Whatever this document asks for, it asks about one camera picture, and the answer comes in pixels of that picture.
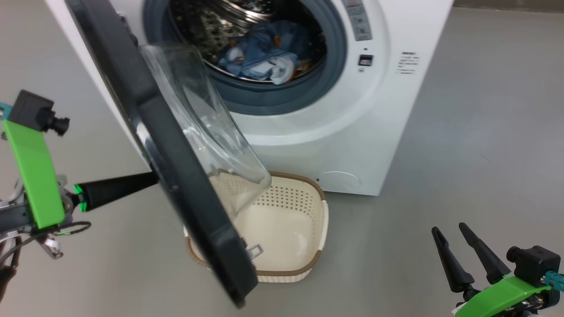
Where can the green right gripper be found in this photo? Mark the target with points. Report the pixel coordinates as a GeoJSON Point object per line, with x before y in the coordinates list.
{"type": "Point", "coordinates": [502, 297]}

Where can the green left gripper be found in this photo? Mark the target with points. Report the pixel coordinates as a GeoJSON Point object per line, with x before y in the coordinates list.
{"type": "Point", "coordinates": [37, 176]}

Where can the black round glass washer door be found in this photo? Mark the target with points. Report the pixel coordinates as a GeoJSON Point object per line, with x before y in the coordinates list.
{"type": "Point", "coordinates": [180, 176]}

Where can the blue bear print garment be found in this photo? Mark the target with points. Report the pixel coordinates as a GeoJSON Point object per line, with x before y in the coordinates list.
{"type": "Point", "coordinates": [260, 66]}
{"type": "Point", "coordinates": [269, 37]}

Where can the white front-load washing machine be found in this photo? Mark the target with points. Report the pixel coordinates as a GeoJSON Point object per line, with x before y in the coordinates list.
{"type": "Point", "coordinates": [374, 145]}

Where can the stainless steel washing machine drum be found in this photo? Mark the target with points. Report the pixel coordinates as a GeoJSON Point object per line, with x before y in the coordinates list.
{"type": "Point", "coordinates": [207, 26]}

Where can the round white filter cover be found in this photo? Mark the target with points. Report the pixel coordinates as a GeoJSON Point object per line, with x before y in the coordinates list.
{"type": "Point", "coordinates": [339, 181]}

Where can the cream laundry basket brown rim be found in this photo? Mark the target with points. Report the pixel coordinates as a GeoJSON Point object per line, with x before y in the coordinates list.
{"type": "Point", "coordinates": [282, 229]}

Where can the grey warning label sticker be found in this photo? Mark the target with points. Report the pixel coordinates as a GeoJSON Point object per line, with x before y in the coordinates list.
{"type": "Point", "coordinates": [358, 22]}

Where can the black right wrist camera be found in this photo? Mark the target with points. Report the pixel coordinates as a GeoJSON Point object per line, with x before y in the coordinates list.
{"type": "Point", "coordinates": [537, 264]}

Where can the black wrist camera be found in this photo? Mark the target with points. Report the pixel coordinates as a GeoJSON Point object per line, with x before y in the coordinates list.
{"type": "Point", "coordinates": [537, 264]}
{"type": "Point", "coordinates": [31, 110]}

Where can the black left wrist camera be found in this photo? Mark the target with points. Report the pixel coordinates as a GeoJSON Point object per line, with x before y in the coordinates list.
{"type": "Point", "coordinates": [31, 110]}

